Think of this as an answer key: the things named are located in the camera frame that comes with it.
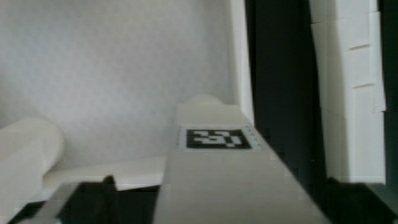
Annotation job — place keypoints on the white front fence bar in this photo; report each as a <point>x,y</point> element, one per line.
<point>345,25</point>

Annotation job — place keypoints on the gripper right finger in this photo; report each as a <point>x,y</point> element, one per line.
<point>361,203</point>

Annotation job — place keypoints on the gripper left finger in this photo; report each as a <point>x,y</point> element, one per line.
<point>82,204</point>

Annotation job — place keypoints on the white desk top tray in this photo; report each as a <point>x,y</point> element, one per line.
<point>105,61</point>

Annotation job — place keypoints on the white desk leg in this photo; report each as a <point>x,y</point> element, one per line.
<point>30,151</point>
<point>227,184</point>

